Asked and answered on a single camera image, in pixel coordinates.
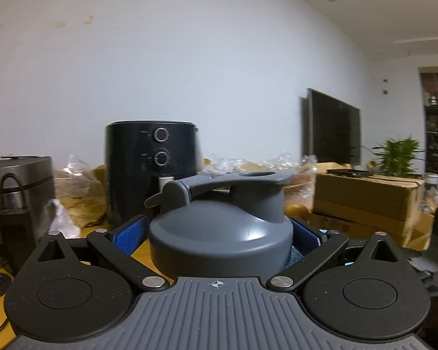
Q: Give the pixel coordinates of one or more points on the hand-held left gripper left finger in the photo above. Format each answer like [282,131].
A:
[129,235]

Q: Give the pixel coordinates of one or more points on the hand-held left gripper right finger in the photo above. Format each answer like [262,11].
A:
[306,235]

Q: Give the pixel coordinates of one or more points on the blue microfiber cloth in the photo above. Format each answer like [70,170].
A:
[295,258]

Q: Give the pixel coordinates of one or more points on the grey shaker bottle lid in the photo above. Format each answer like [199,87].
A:
[219,237]

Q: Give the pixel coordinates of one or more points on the orange fruit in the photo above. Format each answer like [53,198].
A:
[297,211]

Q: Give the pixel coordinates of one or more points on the printed brown cardboard box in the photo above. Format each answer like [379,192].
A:
[408,235]

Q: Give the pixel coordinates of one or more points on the dark blue air fryer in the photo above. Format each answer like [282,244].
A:
[131,175]

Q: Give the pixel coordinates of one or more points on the large clear bag of flatbreads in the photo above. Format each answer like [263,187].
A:
[299,175]

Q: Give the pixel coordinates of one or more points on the small white plastic bag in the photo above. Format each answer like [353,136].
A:
[64,222]

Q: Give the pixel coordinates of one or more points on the flat black tray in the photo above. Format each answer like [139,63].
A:
[348,173]

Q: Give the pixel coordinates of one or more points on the black flat screen television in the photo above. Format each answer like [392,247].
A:
[332,127]

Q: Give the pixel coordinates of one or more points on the black portable air pump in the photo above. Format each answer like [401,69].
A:
[16,233]

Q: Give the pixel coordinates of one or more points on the grey rice cooker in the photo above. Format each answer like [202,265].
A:
[25,178]

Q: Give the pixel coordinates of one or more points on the green potted plant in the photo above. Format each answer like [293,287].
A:
[398,155]

